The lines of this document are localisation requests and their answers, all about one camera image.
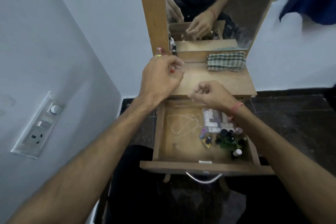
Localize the pink wristband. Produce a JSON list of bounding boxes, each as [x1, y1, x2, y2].
[[232, 101, 245, 116]]

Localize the white wall switchboard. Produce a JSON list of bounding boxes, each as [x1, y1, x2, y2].
[[10, 91, 65, 159]]

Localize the person's left hand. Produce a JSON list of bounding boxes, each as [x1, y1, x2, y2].
[[139, 54, 186, 102]]

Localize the person's dark trousers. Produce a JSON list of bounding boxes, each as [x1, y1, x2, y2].
[[104, 145, 317, 224]]

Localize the cluster of small dark bottles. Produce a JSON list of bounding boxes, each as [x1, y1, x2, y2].
[[215, 127, 248, 152]]

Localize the bundle of white packets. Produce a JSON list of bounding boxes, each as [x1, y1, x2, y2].
[[202, 108, 235, 134]]

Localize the slim black bottle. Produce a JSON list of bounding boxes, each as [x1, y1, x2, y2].
[[170, 38, 178, 57]]

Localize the open wooden drawer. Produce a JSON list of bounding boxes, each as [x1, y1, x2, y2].
[[140, 99, 275, 176]]

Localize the person's right hand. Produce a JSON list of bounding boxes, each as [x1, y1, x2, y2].
[[188, 80, 238, 114]]

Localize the checked green cloth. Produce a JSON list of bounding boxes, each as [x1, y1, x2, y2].
[[206, 51, 247, 72]]

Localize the mirror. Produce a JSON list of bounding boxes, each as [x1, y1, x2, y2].
[[163, 0, 286, 50]]

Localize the person's right forearm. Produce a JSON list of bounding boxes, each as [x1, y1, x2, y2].
[[229, 104, 336, 224]]

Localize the wooden dressing table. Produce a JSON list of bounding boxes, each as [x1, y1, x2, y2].
[[135, 0, 288, 191]]

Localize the person's left forearm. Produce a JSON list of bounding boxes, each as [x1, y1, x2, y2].
[[7, 95, 158, 224]]

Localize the metal drawer handle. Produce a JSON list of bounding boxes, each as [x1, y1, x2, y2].
[[185, 171, 223, 185]]

